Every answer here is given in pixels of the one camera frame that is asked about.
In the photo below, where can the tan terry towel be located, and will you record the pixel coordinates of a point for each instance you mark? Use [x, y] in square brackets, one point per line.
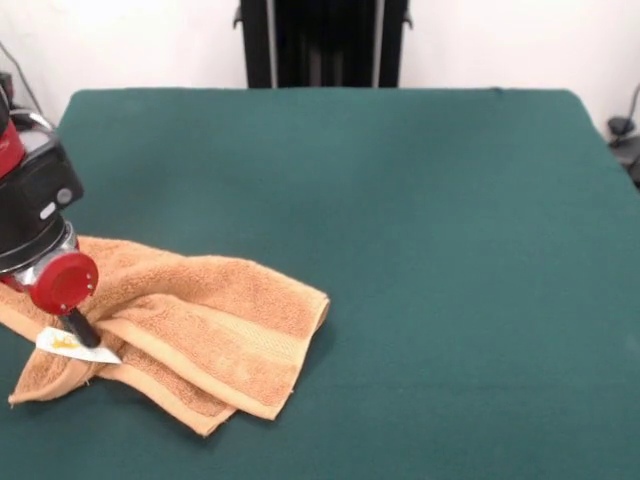
[210, 325]

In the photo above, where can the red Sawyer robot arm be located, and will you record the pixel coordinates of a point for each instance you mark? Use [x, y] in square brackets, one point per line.
[35, 195]

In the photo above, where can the small black plug adapter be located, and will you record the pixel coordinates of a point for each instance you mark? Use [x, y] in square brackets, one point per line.
[620, 125]

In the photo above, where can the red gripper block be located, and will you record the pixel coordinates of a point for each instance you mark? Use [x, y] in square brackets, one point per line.
[65, 285]

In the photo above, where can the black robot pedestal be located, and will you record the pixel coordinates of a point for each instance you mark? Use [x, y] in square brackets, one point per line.
[325, 45]

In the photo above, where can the dark green table cloth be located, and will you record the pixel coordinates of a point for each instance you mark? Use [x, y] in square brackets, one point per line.
[425, 275]

